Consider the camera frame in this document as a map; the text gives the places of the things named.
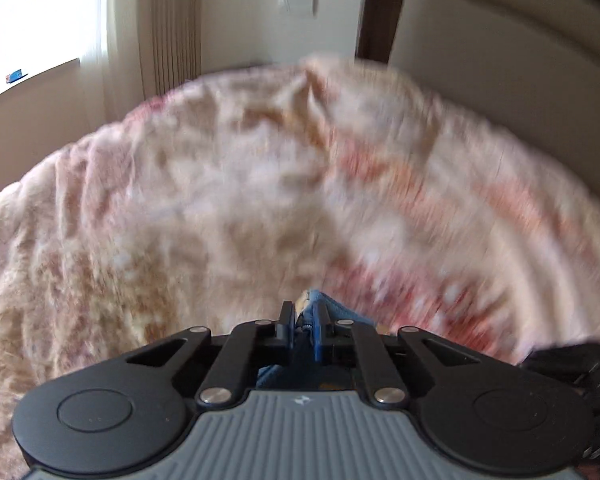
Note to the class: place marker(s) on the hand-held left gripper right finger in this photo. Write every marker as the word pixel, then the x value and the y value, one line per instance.
pixel 320 342

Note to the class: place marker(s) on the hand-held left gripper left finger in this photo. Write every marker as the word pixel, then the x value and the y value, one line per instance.
pixel 289 327

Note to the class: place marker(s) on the blue patched pants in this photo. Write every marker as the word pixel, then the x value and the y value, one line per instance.
pixel 341 313

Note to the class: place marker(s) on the pink floral blanket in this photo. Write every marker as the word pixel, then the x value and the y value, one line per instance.
pixel 230 185

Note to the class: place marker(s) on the beige curtain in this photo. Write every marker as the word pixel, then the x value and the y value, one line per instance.
pixel 170 25

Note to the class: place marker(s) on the wooden bed headboard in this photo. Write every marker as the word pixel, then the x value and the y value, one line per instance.
pixel 480 35

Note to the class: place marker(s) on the small blue box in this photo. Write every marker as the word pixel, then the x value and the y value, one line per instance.
pixel 16 76

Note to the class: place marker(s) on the window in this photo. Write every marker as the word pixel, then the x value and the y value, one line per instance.
pixel 30 10

